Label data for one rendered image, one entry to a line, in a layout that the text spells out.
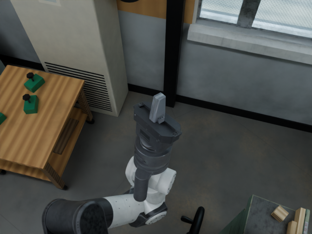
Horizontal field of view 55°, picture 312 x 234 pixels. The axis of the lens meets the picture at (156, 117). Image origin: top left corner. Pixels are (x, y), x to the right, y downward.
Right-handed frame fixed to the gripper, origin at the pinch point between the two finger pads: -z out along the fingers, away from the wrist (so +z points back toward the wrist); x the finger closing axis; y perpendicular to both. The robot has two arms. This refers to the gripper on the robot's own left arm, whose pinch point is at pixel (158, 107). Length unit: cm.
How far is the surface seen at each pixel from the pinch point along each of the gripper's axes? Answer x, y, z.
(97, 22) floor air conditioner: -98, -49, 34
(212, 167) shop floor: -31, -103, 135
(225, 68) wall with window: -58, -126, 70
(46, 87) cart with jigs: -127, -26, 85
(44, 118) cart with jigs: -107, -14, 92
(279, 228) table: 30, -46, 65
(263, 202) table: 20, -49, 63
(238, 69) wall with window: -51, -130, 68
